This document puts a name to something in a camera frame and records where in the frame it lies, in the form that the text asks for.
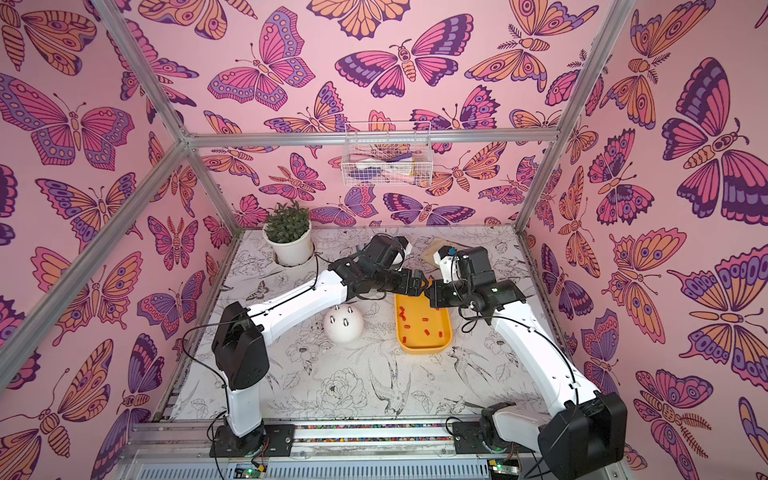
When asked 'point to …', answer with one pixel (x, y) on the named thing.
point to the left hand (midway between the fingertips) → (422, 283)
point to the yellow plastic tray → (422, 330)
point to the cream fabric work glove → (432, 248)
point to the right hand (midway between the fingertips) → (429, 289)
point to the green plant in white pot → (288, 232)
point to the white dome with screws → (343, 323)
